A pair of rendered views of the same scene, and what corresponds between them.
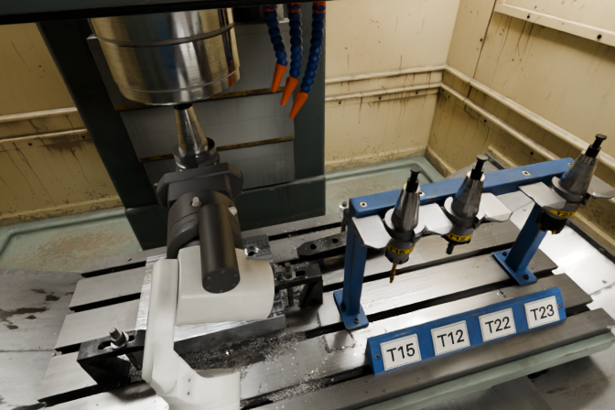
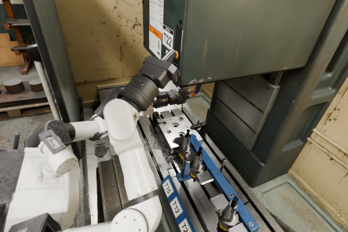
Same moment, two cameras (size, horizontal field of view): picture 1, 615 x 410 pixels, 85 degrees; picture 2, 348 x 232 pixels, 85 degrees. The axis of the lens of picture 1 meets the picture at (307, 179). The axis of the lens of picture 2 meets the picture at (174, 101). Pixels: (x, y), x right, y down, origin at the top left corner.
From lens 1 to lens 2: 0.83 m
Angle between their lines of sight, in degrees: 61
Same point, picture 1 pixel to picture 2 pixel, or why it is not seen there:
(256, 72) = (255, 97)
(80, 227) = not seen: hidden behind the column
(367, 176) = (318, 215)
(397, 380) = (160, 190)
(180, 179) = (172, 91)
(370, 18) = not seen: outside the picture
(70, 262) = (198, 111)
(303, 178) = (255, 155)
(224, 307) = not seen: hidden behind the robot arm
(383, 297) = (192, 188)
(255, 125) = (246, 115)
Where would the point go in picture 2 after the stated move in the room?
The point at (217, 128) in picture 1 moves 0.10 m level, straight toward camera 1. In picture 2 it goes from (236, 105) to (225, 108)
